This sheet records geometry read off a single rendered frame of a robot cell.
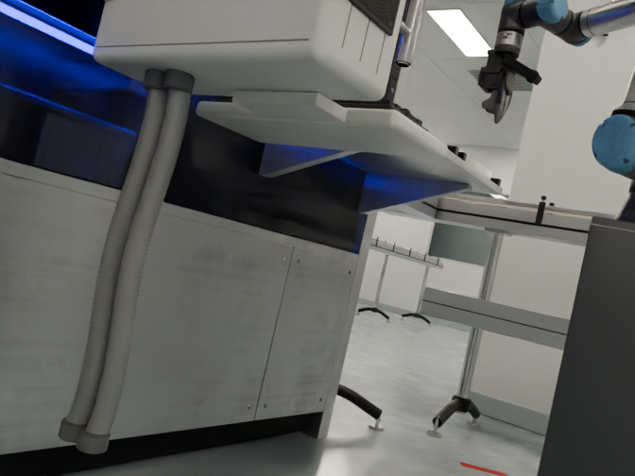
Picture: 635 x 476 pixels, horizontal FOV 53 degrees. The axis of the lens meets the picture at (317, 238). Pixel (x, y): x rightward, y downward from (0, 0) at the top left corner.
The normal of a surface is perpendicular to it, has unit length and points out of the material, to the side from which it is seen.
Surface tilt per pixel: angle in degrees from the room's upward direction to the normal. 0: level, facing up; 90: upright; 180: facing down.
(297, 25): 90
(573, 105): 90
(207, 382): 90
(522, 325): 90
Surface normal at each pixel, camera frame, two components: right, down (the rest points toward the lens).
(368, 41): 0.79, 0.16
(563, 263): -0.54, -0.15
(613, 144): -0.85, -0.08
